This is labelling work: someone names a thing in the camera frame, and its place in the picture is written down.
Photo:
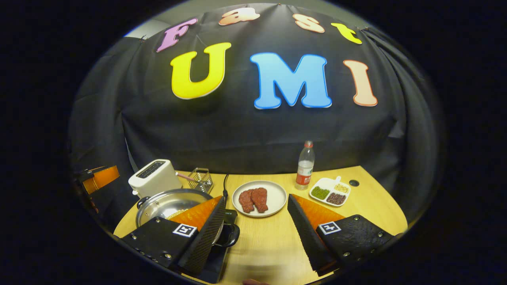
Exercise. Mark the white toaster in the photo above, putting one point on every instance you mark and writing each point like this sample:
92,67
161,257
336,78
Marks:
154,180

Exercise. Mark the white divided dish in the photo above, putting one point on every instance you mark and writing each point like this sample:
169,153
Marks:
326,183

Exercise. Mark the black induction cooktop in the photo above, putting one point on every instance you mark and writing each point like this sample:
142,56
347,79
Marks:
229,217

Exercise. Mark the heap of green mung beans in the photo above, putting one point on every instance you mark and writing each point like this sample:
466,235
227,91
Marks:
320,192

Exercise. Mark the pink striped stick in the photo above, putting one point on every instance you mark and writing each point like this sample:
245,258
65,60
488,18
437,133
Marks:
186,176

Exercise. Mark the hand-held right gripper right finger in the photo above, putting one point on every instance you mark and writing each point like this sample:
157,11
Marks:
307,241

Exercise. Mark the clear plastic water bottle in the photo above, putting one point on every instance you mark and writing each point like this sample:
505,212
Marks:
305,168

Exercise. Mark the heap of red beans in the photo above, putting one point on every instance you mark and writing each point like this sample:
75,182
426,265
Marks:
336,198

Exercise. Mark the small heap of soybeans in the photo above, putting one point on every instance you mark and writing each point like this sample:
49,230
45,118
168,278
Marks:
341,188

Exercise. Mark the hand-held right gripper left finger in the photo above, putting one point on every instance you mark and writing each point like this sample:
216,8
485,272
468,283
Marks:
206,241

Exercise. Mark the round white plate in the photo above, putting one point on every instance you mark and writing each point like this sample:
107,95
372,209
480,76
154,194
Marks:
277,196

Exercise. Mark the large pile of soybeans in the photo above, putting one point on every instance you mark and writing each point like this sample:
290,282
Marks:
176,214

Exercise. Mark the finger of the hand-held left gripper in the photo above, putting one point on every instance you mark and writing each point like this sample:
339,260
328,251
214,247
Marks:
103,178

